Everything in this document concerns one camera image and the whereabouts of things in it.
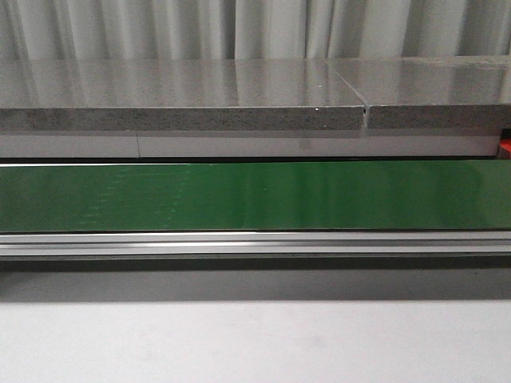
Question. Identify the grey stone slab left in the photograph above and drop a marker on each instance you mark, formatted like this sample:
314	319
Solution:
176	95

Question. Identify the grey stone slab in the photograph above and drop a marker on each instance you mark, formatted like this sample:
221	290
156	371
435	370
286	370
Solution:
176	95
431	92

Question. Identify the white base panel under slab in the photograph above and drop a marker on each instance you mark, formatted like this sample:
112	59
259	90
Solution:
208	144

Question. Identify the grey stone slab right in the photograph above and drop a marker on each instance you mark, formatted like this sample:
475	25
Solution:
431	92

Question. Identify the green conveyor belt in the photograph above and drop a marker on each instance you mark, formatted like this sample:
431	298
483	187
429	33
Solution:
280	196

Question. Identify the red plastic tray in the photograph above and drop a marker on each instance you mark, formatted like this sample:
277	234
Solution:
505	149

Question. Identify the white curtain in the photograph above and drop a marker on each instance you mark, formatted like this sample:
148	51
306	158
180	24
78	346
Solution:
252	29

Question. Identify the aluminium conveyor frame rail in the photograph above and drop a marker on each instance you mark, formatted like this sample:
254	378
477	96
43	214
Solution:
255	250

